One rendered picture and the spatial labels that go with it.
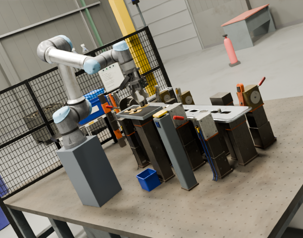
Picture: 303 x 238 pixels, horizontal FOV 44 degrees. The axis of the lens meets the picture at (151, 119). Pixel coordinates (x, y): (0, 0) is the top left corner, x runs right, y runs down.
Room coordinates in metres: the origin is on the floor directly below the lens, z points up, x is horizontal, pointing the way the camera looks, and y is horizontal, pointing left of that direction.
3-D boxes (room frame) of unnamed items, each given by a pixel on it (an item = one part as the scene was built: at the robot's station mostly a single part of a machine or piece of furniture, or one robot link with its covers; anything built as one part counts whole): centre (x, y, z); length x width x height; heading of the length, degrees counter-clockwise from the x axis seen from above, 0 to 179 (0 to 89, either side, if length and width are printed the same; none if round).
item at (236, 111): (2.47, -0.17, 1.00); 1.38 x 0.22 x 0.02; 25
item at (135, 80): (2.00, 0.00, 1.36); 0.09 x 0.08 x 0.12; 47
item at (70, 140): (2.25, 0.49, 1.15); 0.15 x 0.15 x 0.10
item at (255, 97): (2.04, -0.58, 0.88); 0.14 x 0.09 x 0.36; 115
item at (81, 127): (3.22, 0.41, 1.02); 0.90 x 0.22 x 0.03; 115
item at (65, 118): (2.26, 0.49, 1.27); 0.13 x 0.12 x 0.14; 139
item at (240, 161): (1.92, -0.42, 0.84); 0.12 x 0.05 x 0.29; 115
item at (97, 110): (3.20, 0.45, 1.10); 0.30 x 0.17 x 0.13; 107
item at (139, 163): (2.48, 0.19, 0.89); 0.09 x 0.08 x 0.38; 115
